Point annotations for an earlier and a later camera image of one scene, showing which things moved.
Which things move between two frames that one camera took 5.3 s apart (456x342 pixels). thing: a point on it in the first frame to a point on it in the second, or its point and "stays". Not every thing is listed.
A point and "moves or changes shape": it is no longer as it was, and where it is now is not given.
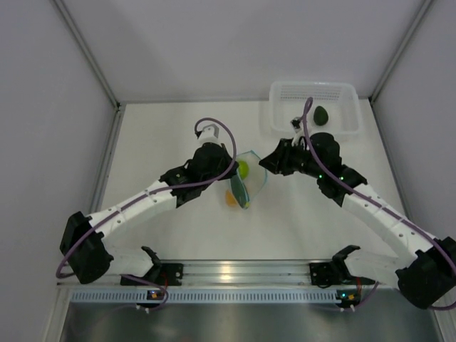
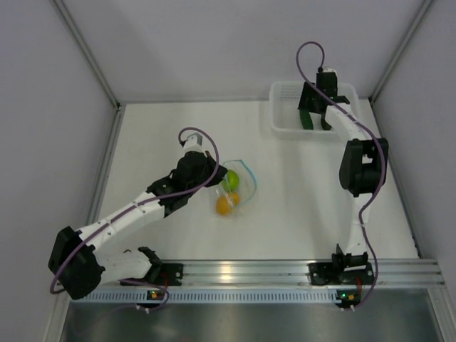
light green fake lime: (244, 169) to (231, 180)
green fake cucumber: (240, 190) moves or changes shape
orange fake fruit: (229, 199) moves or changes shape
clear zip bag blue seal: (249, 177) to (238, 188)
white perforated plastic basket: (335, 108) stays
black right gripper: (279, 160) to (308, 91)
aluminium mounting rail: (228, 273) stays
